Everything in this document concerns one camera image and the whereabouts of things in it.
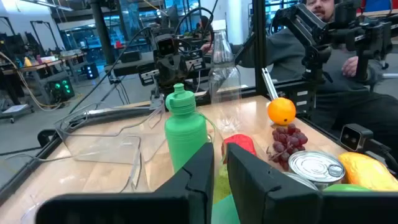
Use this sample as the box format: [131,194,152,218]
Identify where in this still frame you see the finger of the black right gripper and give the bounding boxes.
[157,63,173,89]
[172,58,187,88]

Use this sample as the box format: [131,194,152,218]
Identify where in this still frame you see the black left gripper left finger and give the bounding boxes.
[35,142,215,224]

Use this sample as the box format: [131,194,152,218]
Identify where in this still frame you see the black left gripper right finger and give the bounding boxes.
[226,142,398,224]

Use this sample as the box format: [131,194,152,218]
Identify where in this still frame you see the clear bottle with white cap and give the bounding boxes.
[207,20,243,133]

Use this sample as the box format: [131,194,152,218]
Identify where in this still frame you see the tin can green label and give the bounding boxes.
[281,172,320,191]
[288,151,346,190]

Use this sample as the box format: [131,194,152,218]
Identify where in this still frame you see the green plastic squeeze bottle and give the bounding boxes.
[164,83,209,174]

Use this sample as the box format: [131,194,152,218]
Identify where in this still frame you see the red grape bunch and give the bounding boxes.
[266,123,309,171]

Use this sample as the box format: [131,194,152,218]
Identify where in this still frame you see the green apple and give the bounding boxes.
[322,183,374,193]

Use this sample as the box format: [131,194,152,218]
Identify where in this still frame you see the red bell pepper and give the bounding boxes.
[221,133,257,164]

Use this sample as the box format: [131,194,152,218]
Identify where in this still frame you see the yellow orange mango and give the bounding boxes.
[338,151,398,192]

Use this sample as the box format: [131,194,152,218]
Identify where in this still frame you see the person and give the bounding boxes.
[195,15,215,43]
[229,0,398,147]

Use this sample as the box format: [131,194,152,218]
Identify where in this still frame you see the teal plastic bin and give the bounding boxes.
[211,194,241,224]

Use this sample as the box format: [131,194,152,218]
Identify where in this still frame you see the computer case white lights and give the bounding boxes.
[81,62,100,80]

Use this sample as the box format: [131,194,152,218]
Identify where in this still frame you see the black pillar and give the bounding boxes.
[88,0,116,65]

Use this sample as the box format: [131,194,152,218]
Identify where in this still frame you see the orange fruit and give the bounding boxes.
[267,97,297,126]

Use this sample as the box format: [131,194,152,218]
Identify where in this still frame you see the computer case green lights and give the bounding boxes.
[46,76,75,102]

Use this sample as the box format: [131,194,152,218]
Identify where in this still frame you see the wooden workbench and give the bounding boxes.
[0,51,88,103]

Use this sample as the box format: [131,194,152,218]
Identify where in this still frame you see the grey rolling cart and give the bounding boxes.
[0,103,35,124]

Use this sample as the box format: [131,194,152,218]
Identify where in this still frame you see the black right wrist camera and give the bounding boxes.
[154,34,178,58]

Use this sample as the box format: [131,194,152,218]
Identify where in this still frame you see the silver metal bracket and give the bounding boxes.
[261,67,280,101]

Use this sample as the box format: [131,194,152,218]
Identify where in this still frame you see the black camera cable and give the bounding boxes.
[368,138,398,174]

